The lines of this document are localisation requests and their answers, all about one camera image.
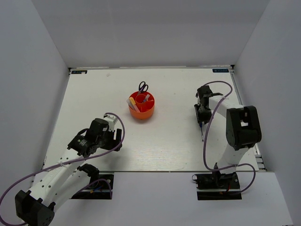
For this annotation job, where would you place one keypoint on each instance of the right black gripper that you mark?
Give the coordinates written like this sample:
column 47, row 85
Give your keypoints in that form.
column 200, row 117

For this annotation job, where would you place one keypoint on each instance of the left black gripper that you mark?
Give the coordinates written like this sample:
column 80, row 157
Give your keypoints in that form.
column 113, row 142

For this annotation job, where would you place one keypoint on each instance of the blue ballpoint pen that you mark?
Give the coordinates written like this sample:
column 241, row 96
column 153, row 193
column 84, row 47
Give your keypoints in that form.
column 201, row 129

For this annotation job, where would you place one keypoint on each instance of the yellow pink highlighter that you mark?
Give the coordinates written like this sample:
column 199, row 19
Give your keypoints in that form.
column 132, row 104

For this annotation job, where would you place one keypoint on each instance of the black handled scissors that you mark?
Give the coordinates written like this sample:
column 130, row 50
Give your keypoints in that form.
column 143, row 87

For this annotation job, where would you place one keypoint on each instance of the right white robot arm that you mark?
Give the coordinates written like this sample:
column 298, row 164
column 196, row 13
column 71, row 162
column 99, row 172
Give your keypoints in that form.
column 242, row 131

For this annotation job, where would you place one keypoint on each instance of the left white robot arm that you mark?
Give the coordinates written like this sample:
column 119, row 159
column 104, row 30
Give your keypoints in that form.
column 37, row 206

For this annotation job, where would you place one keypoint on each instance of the right blue corner label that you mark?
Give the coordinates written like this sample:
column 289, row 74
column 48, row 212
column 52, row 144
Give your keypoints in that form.
column 220, row 70

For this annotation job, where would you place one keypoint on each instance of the blue corner label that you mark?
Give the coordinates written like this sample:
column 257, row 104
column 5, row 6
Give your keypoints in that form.
column 220, row 70
column 79, row 72

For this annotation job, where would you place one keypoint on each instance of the orange round desk organizer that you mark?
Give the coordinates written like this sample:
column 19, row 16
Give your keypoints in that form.
column 146, row 109

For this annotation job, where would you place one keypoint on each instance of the left blue corner label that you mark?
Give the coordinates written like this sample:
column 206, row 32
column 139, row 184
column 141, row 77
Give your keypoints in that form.
column 79, row 72

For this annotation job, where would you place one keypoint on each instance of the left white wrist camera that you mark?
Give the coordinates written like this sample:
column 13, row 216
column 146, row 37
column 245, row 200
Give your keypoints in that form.
column 112, row 120

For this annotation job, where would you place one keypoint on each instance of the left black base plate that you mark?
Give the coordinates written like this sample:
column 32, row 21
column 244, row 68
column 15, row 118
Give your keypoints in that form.
column 101, row 190

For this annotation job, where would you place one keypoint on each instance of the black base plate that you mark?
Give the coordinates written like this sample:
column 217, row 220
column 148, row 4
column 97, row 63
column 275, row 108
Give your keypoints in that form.
column 101, row 190
column 217, row 187

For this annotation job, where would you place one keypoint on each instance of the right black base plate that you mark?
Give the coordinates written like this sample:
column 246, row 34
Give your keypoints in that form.
column 217, row 187

